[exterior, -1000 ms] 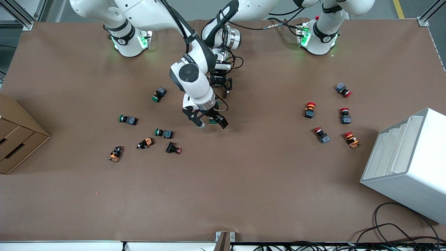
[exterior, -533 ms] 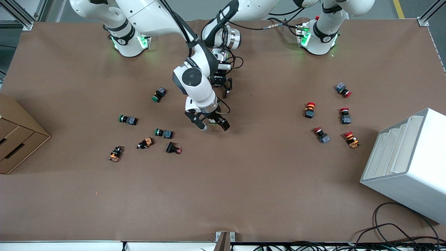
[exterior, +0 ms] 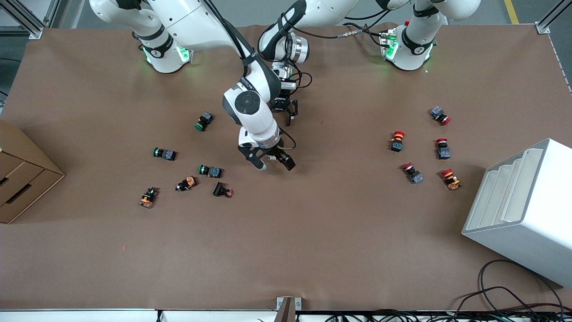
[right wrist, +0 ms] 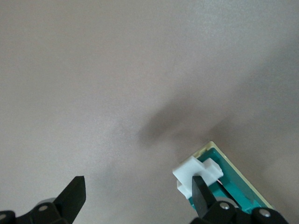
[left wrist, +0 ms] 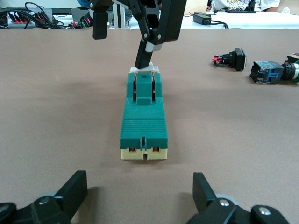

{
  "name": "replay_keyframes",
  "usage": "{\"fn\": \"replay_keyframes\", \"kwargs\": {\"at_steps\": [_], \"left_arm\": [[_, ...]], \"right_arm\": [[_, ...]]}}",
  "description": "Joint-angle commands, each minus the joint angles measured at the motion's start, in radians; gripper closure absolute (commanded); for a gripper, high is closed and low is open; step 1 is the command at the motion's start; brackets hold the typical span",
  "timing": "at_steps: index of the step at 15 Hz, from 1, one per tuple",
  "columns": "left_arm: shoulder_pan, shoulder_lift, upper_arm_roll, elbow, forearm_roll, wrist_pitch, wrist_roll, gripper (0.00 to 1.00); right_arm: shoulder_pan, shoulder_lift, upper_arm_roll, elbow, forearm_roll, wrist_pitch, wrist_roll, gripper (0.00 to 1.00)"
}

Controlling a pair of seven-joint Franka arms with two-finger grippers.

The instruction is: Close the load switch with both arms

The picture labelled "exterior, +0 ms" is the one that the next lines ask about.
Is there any brown paper table cover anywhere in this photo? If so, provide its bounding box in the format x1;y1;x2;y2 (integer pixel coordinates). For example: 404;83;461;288
0;22;572;311

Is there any red emergency button orange block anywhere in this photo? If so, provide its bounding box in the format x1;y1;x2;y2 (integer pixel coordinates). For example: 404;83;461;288
441;168;463;191

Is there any brown cardboard box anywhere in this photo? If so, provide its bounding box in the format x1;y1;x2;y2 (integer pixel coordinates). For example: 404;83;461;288
0;119;66;224

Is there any white stepped storage box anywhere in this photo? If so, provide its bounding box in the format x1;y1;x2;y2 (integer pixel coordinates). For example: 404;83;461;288
462;138;572;288

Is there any black left arm base cable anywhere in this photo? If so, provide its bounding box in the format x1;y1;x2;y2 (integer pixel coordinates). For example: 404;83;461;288
353;22;389;47

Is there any grey metal bracket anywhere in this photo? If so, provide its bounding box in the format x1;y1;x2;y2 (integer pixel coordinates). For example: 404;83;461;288
276;297;302;322

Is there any black floor cable bundle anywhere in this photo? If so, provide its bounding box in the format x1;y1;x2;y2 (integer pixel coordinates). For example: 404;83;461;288
324;306;572;322

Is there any black looped floor cable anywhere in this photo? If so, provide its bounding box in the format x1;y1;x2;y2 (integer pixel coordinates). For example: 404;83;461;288
451;259;566;314

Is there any white table edge rail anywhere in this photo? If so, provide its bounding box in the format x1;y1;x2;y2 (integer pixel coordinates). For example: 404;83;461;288
0;309;278;322

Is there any aluminium frame profile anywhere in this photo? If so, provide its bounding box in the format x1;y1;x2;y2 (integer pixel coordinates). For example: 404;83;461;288
535;0;572;35
0;0;61;40

